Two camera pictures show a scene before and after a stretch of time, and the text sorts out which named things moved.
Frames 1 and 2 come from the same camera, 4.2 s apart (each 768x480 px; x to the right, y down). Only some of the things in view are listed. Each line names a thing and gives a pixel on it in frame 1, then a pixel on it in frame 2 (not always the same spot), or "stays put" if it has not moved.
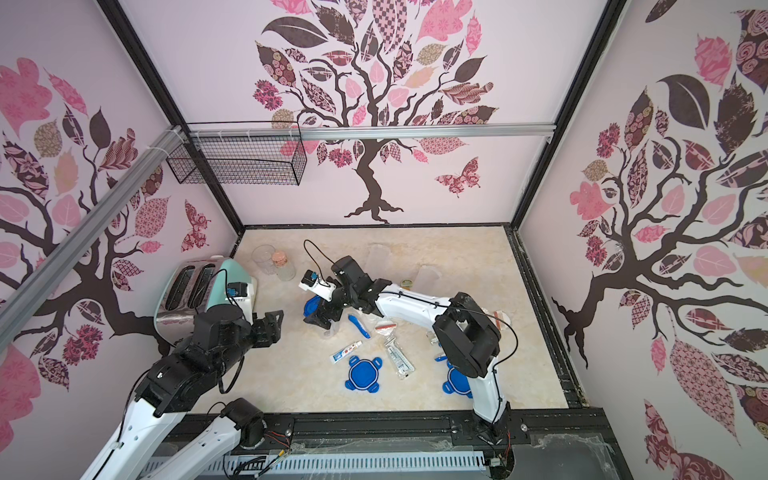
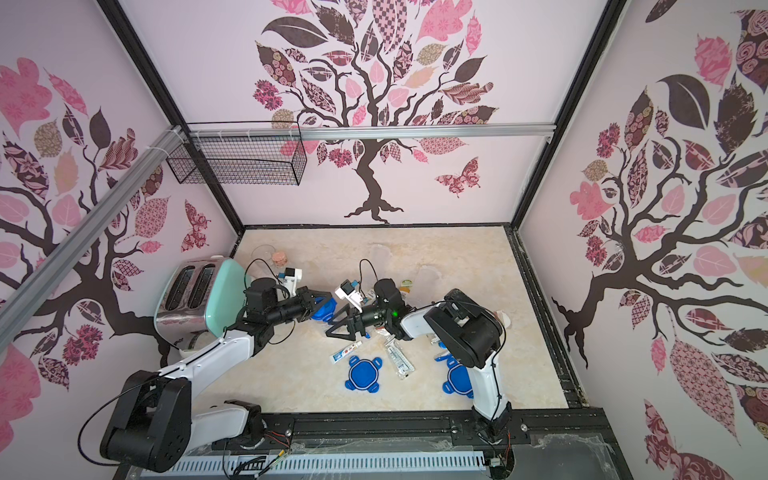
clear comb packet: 403,366 stays put
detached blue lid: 363,374 stays put
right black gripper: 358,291 → 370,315
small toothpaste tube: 334,357 stays put
